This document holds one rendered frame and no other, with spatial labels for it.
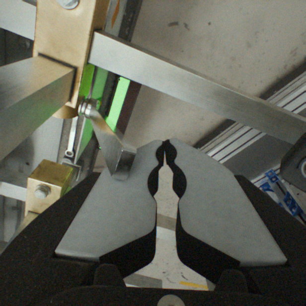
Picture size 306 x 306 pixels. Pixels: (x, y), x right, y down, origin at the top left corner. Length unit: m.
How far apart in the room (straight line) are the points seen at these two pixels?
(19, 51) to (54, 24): 0.32
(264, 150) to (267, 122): 0.87
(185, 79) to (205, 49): 0.88
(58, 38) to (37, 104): 0.08
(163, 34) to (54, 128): 0.70
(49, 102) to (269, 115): 0.23
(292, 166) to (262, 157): 0.96
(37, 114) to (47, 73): 0.04
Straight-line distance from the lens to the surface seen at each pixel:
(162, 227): 0.39
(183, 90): 0.24
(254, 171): 1.20
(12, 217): 0.88
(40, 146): 0.63
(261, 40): 1.18
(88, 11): 0.23
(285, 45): 1.23
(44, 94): 0.19
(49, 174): 0.36
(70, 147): 0.49
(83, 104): 0.27
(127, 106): 0.42
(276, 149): 1.17
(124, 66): 0.24
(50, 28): 0.24
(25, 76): 0.19
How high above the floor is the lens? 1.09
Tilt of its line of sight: 58 degrees down
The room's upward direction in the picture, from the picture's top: 176 degrees counter-clockwise
